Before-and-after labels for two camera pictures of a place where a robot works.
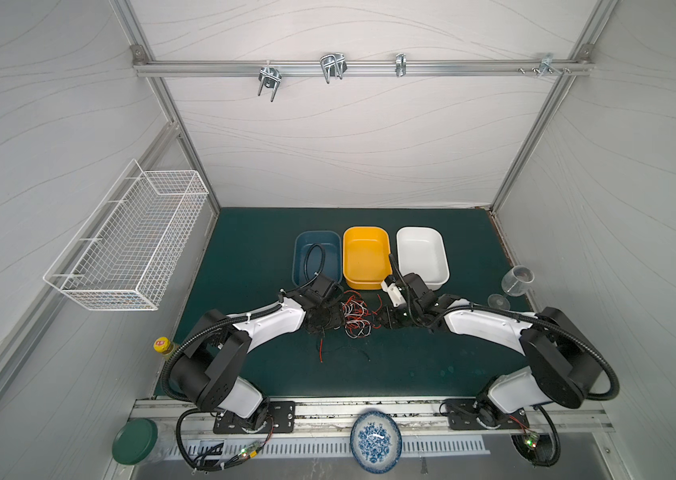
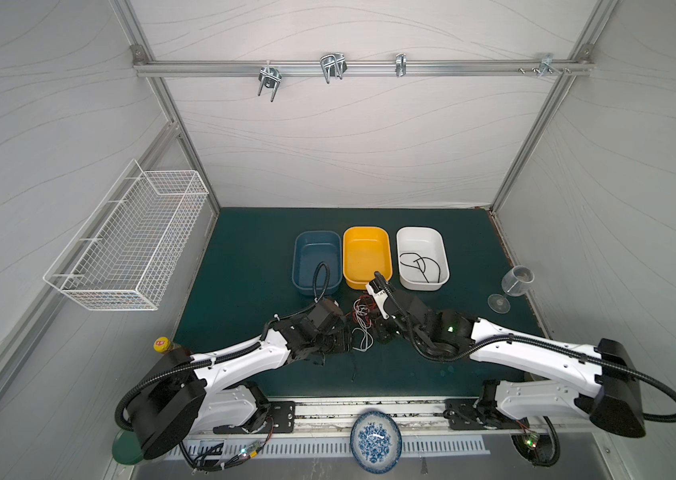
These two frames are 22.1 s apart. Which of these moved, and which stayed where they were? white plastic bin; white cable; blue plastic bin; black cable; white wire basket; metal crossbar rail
Moved: white cable; black cable
Stayed: white plastic bin; metal crossbar rail; blue plastic bin; white wire basket
